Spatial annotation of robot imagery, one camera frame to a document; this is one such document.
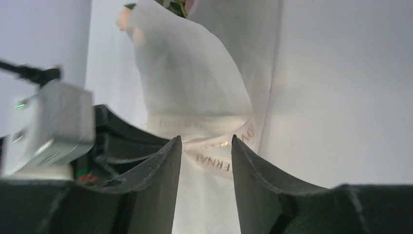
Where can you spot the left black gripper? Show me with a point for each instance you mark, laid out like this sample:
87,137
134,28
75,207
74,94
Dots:
118,147

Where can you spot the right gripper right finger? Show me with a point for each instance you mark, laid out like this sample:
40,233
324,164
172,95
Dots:
271,201

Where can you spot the pink flower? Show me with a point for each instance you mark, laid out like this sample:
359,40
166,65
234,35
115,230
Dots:
122,20

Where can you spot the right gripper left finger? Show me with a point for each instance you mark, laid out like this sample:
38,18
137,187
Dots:
139,201

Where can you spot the cream ribbon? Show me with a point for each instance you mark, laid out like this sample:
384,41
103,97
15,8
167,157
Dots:
207,141

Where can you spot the white wrapping paper sheet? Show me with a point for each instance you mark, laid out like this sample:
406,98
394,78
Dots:
217,60

